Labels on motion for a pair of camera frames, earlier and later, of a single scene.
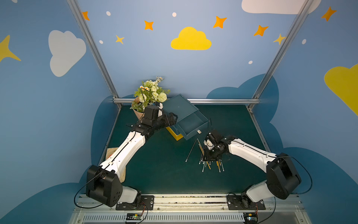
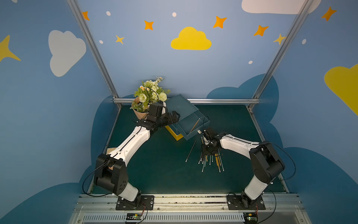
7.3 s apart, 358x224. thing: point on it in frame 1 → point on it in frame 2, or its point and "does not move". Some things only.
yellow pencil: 203,151 → 195,125
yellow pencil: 218,165 does not move
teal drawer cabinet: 180,106 does not move
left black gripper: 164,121 does not move
